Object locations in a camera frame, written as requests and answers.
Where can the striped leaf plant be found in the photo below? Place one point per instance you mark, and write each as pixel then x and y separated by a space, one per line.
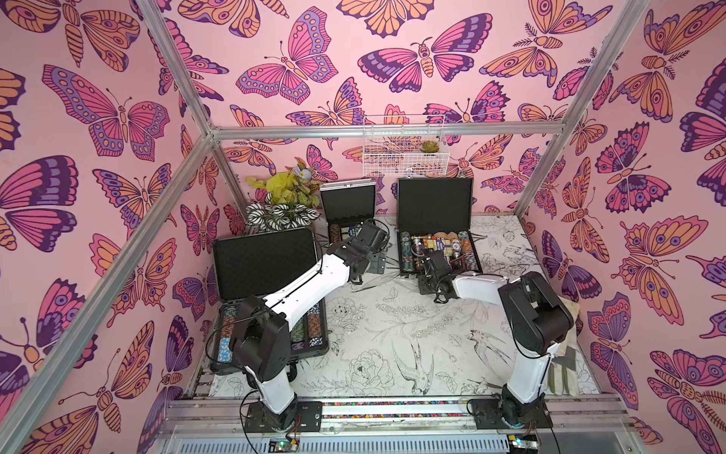
pixel 280 217

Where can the aluminium front rail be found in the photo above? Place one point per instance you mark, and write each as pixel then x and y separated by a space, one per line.
pixel 440 424

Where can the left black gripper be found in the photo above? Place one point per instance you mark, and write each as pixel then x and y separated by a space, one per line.
pixel 378 263

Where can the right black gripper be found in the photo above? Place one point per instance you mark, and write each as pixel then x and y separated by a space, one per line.
pixel 429 282

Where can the beige work glove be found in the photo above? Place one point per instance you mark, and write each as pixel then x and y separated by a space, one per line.
pixel 562 378

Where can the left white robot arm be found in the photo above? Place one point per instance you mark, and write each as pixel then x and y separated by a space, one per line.
pixel 261 339

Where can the small green succulent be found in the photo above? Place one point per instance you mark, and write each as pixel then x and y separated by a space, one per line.
pixel 430 147

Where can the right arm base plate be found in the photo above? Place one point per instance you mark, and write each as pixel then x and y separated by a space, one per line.
pixel 499 413

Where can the large black poker case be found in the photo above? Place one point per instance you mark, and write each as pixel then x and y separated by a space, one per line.
pixel 255 265

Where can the black medium poker case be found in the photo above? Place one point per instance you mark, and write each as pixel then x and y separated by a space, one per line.
pixel 427 206

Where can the white wire basket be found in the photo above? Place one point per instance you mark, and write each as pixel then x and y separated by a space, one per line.
pixel 393 150

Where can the yellow-green leafy plant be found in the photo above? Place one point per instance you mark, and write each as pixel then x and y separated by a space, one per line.
pixel 296 186

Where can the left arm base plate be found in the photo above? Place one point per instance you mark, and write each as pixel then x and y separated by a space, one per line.
pixel 301 416

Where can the small silver poker case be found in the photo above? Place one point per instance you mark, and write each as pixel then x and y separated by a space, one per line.
pixel 346 204

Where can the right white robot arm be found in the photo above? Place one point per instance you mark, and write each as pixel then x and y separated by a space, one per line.
pixel 538 321

